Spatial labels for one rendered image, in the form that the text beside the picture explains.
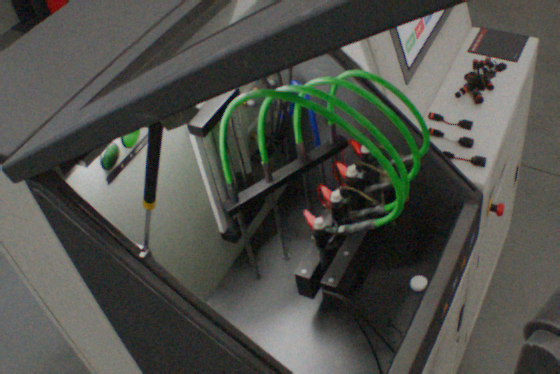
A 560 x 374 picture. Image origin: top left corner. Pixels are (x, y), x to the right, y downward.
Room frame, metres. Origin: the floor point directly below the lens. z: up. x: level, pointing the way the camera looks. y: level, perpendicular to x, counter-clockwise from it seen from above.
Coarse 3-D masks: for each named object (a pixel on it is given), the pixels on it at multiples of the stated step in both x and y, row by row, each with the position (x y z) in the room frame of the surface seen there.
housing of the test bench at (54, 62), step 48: (96, 0) 1.23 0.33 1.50; (144, 0) 1.17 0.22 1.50; (48, 48) 1.06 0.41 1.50; (96, 48) 1.01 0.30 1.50; (0, 96) 0.92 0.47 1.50; (48, 96) 0.88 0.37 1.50; (0, 144) 0.77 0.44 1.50; (0, 192) 0.80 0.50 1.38; (0, 240) 0.88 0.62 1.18; (48, 240) 0.76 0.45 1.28; (48, 288) 0.84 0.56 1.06; (96, 336) 0.80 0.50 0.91
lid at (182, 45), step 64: (192, 0) 1.05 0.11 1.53; (256, 0) 0.69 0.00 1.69; (320, 0) 0.40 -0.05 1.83; (384, 0) 0.36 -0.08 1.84; (448, 0) 0.33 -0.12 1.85; (128, 64) 0.78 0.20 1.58; (192, 64) 0.47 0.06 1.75; (256, 64) 0.42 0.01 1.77; (64, 128) 0.63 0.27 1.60; (128, 128) 0.53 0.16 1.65
